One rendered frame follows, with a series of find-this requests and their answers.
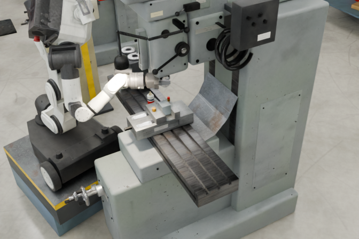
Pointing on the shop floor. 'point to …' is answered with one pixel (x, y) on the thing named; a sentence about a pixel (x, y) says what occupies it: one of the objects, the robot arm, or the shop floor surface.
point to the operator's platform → (30, 176)
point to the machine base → (239, 219)
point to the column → (272, 101)
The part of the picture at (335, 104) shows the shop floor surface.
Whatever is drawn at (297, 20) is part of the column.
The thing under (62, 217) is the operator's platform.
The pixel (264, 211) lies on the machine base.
